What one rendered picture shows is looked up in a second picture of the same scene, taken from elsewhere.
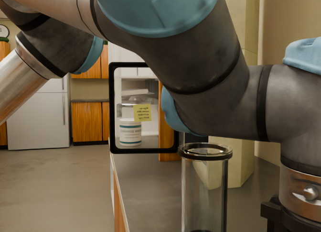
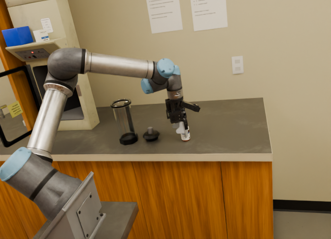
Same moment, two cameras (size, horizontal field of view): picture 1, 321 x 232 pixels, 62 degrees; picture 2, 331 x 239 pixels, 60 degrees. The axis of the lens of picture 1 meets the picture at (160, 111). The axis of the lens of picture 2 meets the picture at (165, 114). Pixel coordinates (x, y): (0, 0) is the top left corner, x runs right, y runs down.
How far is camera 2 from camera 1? 113 cm
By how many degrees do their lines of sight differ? 59
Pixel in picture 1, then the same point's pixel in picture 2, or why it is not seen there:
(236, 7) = (72, 30)
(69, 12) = (141, 75)
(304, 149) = (175, 86)
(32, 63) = (68, 93)
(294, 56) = not seen: hidden behind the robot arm
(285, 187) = (172, 95)
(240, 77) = not seen: hidden behind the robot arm
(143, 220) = (93, 150)
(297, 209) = (175, 97)
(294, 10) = (76, 17)
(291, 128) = (172, 84)
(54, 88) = not seen: outside the picture
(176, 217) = (102, 142)
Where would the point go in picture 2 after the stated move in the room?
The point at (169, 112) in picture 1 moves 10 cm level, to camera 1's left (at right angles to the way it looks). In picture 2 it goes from (149, 89) to (138, 97)
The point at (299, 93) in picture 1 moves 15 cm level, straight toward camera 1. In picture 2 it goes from (172, 78) to (193, 82)
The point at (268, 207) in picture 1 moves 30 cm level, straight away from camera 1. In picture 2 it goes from (168, 101) to (134, 92)
